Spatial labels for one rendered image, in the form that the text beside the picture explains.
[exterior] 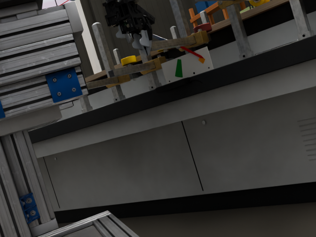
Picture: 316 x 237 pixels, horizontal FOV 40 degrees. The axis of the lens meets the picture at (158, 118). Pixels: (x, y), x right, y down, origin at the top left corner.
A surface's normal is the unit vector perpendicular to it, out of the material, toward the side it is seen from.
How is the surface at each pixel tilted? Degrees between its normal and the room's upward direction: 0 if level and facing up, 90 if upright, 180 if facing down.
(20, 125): 90
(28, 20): 90
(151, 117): 90
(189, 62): 90
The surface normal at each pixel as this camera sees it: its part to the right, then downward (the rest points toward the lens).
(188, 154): -0.60, 0.22
